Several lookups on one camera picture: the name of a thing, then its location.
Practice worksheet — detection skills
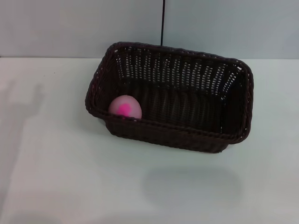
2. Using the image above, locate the pink ball with magenta patch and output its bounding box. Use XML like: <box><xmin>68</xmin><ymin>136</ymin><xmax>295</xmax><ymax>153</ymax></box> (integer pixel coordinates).
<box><xmin>108</xmin><ymin>94</ymin><xmax>143</xmax><ymax>121</ymax></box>

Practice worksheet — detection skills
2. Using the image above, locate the dark brown woven basket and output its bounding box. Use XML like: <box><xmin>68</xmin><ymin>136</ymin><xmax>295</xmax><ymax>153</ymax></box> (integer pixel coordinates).
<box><xmin>85</xmin><ymin>41</ymin><xmax>254</xmax><ymax>154</ymax></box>

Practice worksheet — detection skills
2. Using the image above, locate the thin black cable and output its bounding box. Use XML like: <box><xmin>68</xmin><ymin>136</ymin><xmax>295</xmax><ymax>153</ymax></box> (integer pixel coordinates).
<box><xmin>160</xmin><ymin>0</ymin><xmax>165</xmax><ymax>46</ymax></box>

